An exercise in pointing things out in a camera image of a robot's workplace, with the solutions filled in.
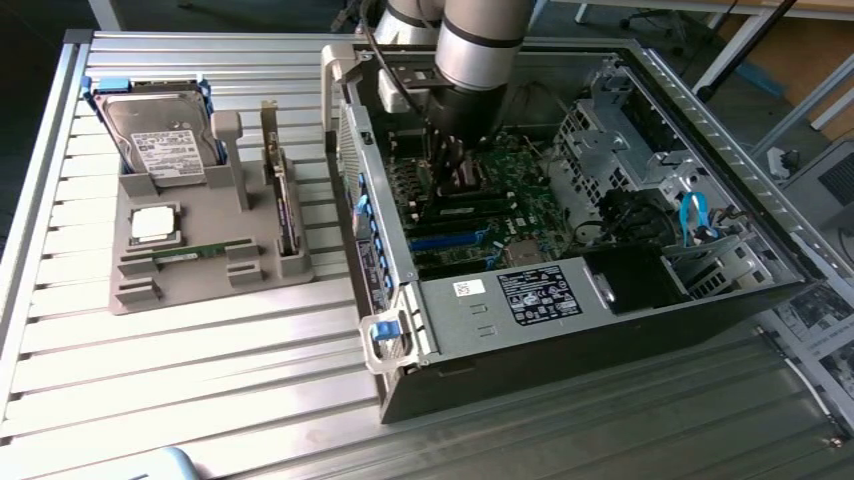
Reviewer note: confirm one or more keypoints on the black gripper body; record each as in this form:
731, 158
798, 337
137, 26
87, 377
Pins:
475, 115

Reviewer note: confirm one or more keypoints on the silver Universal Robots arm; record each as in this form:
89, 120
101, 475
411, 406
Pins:
476, 35

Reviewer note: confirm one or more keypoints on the installed black RAM stick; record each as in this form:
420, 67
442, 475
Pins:
474, 206

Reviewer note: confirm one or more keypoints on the green RAM stick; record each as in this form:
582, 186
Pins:
193, 251

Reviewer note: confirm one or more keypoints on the green motherboard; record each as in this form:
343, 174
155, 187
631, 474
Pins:
494, 220

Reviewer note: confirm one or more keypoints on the blue expansion slot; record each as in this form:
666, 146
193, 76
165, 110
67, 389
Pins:
450, 241

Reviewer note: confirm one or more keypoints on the metal disk bay cage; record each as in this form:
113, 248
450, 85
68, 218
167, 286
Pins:
603, 145

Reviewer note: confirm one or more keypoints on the silver CPU socket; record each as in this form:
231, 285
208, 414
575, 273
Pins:
528, 254

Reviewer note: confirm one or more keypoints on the grey power supply unit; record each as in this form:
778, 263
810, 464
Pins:
507, 305

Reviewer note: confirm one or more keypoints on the black office chair base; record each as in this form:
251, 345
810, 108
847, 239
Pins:
656, 15

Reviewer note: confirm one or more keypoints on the black fan shroud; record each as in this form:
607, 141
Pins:
630, 280

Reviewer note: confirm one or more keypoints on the hard disk with blue carrier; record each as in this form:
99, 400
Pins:
160, 135

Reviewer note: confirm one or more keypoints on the grey parts rack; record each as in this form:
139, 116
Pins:
200, 280

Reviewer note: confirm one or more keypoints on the black open PC case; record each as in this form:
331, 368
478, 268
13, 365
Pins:
600, 350

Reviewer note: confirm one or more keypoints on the silver CPU chip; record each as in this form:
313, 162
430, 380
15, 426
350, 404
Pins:
155, 223

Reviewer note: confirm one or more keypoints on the white power strip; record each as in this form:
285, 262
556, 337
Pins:
785, 161

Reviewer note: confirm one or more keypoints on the brown cardboard box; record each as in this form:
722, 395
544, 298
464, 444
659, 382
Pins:
787, 70

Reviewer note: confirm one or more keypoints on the grey computer tower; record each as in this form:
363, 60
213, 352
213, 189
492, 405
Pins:
823, 210

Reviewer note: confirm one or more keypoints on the printed newspaper sheet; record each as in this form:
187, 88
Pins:
821, 330

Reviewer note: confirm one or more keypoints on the light blue rounded object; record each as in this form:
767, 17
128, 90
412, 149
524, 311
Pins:
160, 465

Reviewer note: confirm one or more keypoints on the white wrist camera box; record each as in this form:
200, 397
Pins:
395, 95

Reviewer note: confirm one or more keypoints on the graphics card with metal bracket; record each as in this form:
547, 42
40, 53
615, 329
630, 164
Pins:
279, 190

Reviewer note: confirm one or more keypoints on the white desk frame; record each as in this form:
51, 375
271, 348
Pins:
740, 45

